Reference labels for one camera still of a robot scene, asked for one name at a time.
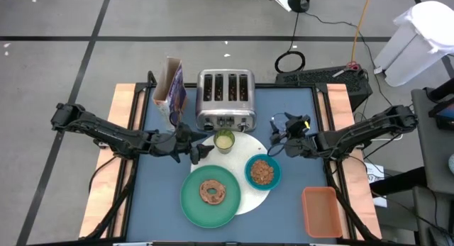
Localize brown cereal pile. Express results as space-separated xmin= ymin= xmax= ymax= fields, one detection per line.
xmin=250 ymin=160 xmax=275 ymax=186

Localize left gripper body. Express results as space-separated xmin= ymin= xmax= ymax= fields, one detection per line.
xmin=151 ymin=121 xmax=200 ymax=165

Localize white round placemat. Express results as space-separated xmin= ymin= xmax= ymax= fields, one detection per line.
xmin=190 ymin=131 xmax=272 ymax=216

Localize light wooden side board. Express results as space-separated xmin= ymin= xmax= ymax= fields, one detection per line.
xmin=78 ymin=83 xmax=147 ymax=239
xmin=317 ymin=83 xmax=383 ymax=240

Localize red-handled scissors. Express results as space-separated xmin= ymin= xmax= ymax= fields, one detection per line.
xmin=332 ymin=61 xmax=361 ymax=79

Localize grey cart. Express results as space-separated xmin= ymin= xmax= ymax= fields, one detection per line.
xmin=411 ymin=86 xmax=454 ymax=246

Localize black aluminium table frame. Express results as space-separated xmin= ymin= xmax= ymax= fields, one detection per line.
xmin=83 ymin=70 xmax=384 ymax=246

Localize orange plastic tray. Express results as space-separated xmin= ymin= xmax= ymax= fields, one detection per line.
xmin=301 ymin=186 xmax=344 ymax=238

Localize silver four-slot toaster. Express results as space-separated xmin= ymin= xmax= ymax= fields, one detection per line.
xmin=195 ymin=68 xmax=257 ymax=133

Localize purple raisin cereal box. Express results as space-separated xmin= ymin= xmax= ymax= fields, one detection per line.
xmin=152 ymin=56 xmax=188 ymax=128

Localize blue plastic bowl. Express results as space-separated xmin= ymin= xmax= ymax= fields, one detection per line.
xmin=244 ymin=153 xmax=283 ymax=191

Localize black tablet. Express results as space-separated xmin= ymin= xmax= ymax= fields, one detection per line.
xmin=428 ymin=99 xmax=454 ymax=130

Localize black perforated computer case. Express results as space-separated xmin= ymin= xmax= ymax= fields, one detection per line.
xmin=275 ymin=65 xmax=373 ymax=107

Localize white trash bin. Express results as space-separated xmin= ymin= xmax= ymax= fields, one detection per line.
xmin=374 ymin=0 xmax=454 ymax=87

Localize orange cable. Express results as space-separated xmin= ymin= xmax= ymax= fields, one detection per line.
xmin=350 ymin=0 xmax=373 ymax=62

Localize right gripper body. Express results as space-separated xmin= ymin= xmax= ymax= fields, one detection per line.
xmin=282 ymin=122 xmax=319 ymax=159

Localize brown bagel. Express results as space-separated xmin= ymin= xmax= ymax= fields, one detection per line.
xmin=199 ymin=179 xmax=227 ymax=206

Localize green faceted plastic cup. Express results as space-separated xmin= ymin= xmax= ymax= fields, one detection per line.
xmin=213 ymin=128 xmax=236 ymax=155

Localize mint green plate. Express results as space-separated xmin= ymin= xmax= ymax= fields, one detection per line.
xmin=179 ymin=164 xmax=242 ymax=229

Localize black coiled cable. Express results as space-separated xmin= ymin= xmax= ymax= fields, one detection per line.
xmin=275 ymin=10 xmax=306 ymax=74

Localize white printed paper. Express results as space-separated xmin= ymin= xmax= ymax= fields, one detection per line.
xmin=365 ymin=162 xmax=388 ymax=208

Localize clear plastic cup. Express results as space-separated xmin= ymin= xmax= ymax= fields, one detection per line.
xmin=270 ymin=112 xmax=290 ymax=140

